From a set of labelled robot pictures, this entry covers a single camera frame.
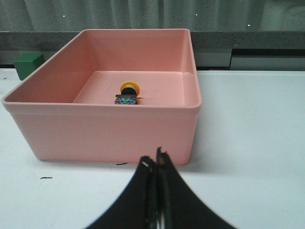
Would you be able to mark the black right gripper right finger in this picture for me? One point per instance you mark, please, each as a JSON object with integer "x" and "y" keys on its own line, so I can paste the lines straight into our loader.
{"x": 180, "y": 207}

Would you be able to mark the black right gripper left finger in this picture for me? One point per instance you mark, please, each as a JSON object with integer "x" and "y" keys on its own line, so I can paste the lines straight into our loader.
{"x": 135, "y": 207}

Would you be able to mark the yellow mushroom push button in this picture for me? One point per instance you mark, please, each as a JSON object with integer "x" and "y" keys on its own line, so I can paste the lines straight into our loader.
{"x": 129, "y": 92}

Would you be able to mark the pink plastic bin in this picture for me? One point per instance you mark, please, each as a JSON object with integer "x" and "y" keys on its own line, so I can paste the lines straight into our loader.
{"x": 66, "y": 111}

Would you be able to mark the green wooden cube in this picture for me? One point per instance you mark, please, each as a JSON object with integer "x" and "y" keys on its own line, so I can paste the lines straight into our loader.
{"x": 28, "y": 63}

